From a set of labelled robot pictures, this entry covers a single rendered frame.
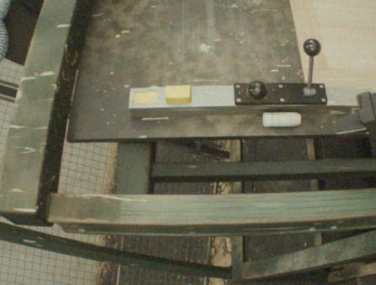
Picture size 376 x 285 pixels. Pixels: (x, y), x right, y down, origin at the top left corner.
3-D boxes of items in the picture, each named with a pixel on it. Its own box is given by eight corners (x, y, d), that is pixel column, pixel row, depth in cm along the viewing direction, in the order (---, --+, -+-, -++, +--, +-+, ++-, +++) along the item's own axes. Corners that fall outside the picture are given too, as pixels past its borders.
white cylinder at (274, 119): (263, 129, 87) (299, 128, 86) (264, 122, 84) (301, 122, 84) (261, 116, 88) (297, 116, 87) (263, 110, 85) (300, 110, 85)
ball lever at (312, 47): (318, 101, 83) (323, 42, 75) (301, 101, 83) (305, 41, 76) (315, 92, 86) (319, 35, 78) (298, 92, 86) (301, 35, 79)
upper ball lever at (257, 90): (261, 101, 86) (269, 100, 73) (244, 101, 86) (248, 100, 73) (261, 83, 86) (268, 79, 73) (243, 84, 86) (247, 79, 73)
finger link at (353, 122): (334, 120, 70) (364, 111, 67) (336, 136, 69) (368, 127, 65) (331, 116, 69) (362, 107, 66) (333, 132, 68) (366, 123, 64)
